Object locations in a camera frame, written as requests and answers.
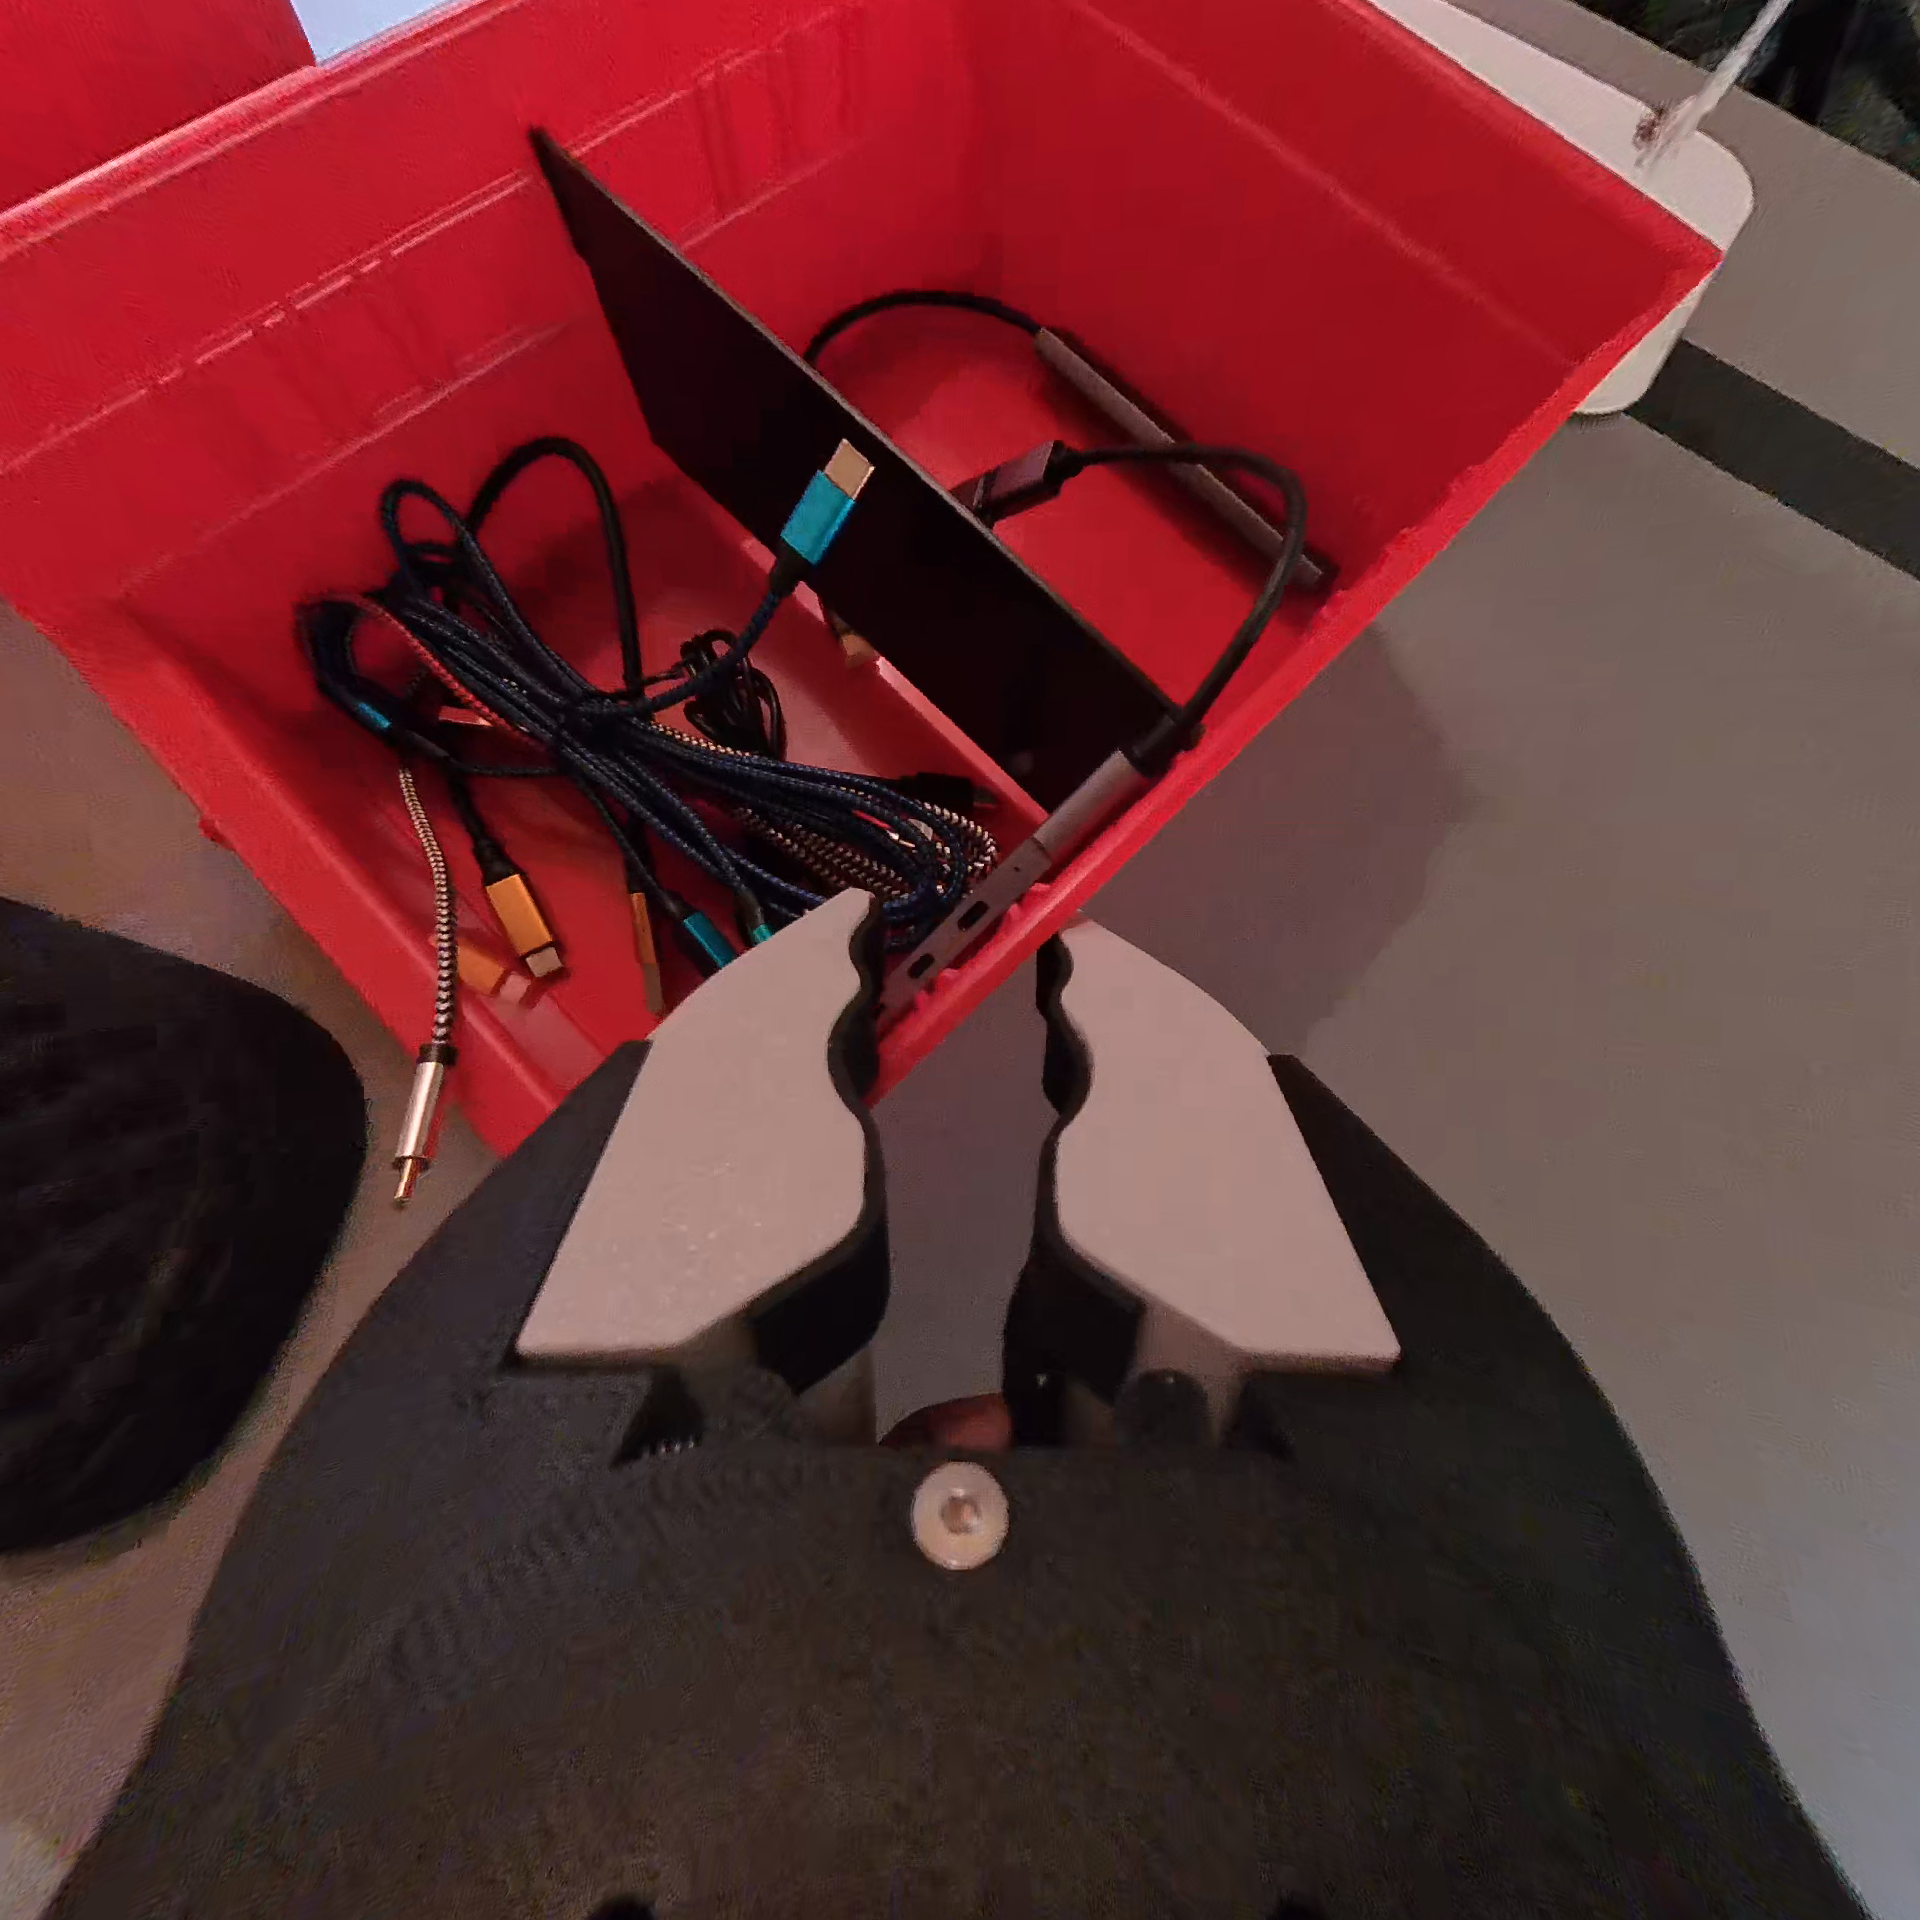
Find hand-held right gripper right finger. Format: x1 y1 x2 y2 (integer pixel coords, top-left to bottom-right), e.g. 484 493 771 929
1004 922 1400 1446

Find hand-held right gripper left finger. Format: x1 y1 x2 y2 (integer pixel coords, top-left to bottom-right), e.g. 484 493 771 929
510 886 885 1446

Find grey usb hub with cable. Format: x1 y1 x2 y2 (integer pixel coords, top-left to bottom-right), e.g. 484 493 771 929
806 290 1340 588
875 441 1309 1033

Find red plastic bin with divider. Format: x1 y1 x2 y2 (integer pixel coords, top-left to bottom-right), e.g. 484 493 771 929
0 0 1726 1156

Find black bin divider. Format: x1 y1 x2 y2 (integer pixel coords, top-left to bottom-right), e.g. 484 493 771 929
532 129 1188 816

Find white stand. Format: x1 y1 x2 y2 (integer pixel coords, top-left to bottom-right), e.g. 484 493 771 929
1370 0 1764 415

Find thin black cable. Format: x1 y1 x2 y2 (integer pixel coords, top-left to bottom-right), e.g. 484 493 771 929
668 620 985 816

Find blue braided cable teal plugs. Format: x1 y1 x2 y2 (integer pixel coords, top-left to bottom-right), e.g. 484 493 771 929
295 441 1004 968

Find thin white cord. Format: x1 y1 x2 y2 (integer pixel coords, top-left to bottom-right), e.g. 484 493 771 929
1632 0 1802 163

